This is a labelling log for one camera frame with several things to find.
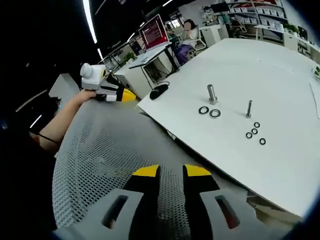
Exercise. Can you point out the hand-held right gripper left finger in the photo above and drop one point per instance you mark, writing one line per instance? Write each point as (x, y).
(100, 222)

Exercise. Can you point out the shelf with white boxes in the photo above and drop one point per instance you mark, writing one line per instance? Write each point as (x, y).
(260, 12)

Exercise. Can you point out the person's left hand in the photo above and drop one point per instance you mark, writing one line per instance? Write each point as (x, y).
(87, 95)

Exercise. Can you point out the black computer mouse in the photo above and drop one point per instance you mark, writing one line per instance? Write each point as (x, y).
(157, 92)

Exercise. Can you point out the potted green plant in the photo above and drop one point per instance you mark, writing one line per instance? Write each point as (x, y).
(291, 28)

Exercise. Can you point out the black monitor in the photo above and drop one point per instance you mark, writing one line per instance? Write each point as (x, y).
(220, 7)

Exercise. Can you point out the small black washer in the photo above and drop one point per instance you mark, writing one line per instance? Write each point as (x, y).
(256, 124)
(262, 141)
(249, 135)
(254, 131)

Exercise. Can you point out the large metal washer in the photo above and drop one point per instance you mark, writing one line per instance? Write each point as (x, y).
(215, 113)
(203, 110)

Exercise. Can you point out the large threaded stud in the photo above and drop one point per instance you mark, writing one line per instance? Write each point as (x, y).
(212, 95)

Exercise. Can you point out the white office chair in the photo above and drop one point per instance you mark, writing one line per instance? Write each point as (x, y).
(200, 41)

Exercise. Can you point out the ceiling light strip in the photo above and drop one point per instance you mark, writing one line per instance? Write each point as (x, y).
(90, 21)

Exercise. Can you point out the laptop with red screen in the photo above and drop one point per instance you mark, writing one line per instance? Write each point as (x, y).
(153, 37)

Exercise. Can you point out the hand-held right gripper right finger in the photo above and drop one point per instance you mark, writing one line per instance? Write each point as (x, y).
(215, 225)

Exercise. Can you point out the grey mesh chair back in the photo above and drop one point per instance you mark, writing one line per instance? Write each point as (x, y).
(105, 160)

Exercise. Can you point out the small threaded stud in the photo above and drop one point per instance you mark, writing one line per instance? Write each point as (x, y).
(249, 110)

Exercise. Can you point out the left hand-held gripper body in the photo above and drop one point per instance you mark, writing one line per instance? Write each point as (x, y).
(91, 78)

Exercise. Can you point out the leafy green plant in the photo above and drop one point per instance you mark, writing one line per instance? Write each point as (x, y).
(129, 58)

